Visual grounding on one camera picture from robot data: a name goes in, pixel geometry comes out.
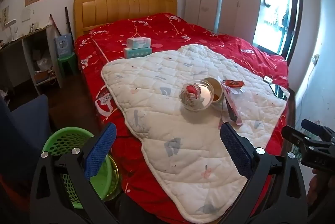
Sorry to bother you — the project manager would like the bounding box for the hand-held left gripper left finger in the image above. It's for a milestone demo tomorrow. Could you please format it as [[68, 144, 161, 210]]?
[[30, 122, 123, 224]]

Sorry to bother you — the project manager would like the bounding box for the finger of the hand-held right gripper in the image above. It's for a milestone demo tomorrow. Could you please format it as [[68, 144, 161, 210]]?
[[300, 119, 335, 139], [282, 125, 318, 147]]

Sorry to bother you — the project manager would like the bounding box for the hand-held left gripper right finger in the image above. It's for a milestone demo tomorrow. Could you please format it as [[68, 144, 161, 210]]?
[[219, 121, 308, 224]]

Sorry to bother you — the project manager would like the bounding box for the green plastic basket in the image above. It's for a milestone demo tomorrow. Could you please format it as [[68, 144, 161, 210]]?
[[42, 127, 121, 210]]

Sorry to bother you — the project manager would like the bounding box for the white paper cup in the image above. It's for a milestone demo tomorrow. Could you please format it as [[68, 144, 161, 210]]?
[[203, 77, 224, 111]]

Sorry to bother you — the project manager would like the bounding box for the person's right hand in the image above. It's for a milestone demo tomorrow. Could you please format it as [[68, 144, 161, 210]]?
[[307, 169, 335, 214]]

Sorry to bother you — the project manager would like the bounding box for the yellow plastic bowl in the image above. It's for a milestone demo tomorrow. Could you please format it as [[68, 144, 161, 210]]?
[[101, 154, 120, 201]]

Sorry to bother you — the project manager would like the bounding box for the long clear snack wrapper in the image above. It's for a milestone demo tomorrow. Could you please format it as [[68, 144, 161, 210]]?
[[222, 89, 244, 126]]

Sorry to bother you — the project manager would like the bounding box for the black smartphone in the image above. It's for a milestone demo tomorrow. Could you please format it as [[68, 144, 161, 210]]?
[[269, 83, 288, 100]]

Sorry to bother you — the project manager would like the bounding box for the clear glass bowl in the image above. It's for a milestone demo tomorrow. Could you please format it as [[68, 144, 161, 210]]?
[[179, 79, 218, 111]]

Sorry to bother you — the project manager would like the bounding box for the red snack wrapper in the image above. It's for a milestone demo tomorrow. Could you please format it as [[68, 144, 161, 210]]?
[[221, 79, 245, 95]]

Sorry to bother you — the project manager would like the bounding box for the crumpled printed wrapper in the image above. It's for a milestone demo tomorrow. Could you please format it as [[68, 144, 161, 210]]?
[[180, 83, 203, 109]]

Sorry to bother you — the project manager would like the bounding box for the white quilted mat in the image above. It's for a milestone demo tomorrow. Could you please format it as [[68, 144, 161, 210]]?
[[101, 44, 290, 224]]

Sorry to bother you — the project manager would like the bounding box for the dark blue chair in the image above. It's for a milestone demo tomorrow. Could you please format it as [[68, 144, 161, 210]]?
[[0, 94, 53, 188]]

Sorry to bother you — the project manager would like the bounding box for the green plastic stool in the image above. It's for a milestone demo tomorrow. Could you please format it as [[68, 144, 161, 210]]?
[[58, 54, 78, 76]]

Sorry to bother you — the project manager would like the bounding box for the teal tissue pack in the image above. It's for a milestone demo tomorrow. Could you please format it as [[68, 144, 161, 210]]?
[[124, 46, 153, 58]]

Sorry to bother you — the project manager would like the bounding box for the light blue paper bag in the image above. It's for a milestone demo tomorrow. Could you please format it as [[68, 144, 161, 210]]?
[[54, 34, 74, 58]]

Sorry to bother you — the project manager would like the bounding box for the white tissue pack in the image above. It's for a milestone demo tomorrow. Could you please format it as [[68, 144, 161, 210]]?
[[126, 37, 152, 50]]

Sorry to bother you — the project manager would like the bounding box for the dark long stick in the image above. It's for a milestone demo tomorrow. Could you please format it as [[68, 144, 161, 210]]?
[[65, 7, 74, 41]]

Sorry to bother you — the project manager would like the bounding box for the white desk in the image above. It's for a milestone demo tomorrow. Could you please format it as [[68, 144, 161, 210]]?
[[0, 24, 63, 95]]

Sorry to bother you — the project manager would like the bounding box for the reddish long stick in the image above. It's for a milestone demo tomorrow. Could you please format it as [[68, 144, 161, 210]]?
[[50, 14, 62, 36]]

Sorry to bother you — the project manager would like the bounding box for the bed with red duvet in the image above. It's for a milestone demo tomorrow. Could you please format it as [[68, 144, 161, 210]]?
[[75, 13, 290, 224]]

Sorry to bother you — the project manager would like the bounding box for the wooden bed headboard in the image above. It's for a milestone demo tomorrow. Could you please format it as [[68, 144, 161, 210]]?
[[74, 0, 178, 39]]

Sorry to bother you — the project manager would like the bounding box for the white wardrobe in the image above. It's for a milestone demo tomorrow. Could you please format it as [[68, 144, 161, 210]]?
[[184, 0, 263, 36]]

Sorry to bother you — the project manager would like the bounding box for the white desk lamp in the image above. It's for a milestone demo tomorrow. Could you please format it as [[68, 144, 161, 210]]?
[[3, 19, 17, 36]]

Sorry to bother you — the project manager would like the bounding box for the brown door frame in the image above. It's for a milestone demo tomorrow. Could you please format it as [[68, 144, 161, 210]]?
[[253, 0, 303, 62]]

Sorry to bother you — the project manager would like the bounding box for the white wall paper sheet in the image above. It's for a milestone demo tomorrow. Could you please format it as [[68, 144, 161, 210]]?
[[21, 8, 32, 22]]

